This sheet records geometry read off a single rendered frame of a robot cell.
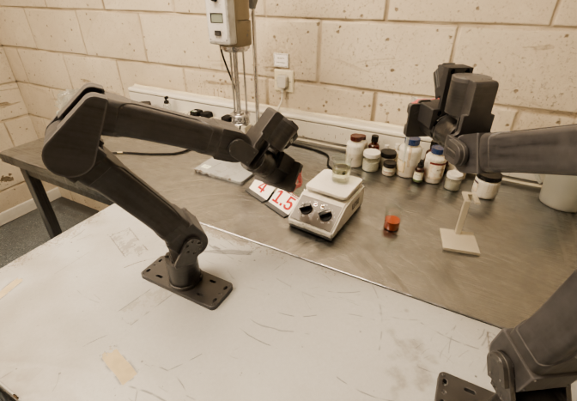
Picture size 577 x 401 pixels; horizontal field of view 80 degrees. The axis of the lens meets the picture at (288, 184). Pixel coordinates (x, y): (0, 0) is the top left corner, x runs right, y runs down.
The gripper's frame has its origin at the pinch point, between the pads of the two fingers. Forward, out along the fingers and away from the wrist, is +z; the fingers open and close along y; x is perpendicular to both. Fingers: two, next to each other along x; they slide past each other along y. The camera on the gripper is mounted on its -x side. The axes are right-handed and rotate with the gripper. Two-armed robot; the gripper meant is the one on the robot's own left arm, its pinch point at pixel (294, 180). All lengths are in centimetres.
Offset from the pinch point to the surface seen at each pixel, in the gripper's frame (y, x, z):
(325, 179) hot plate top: -2.5, -4.4, 12.4
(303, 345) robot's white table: -20.4, 28.5, -13.2
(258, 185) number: 18.4, 3.1, 14.1
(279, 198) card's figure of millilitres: 8.8, 4.8, 12.0
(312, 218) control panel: -5.3, 6.9, 6.7
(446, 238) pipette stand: -34.8, -0.1, 20.0
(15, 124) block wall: 240, 16, 41
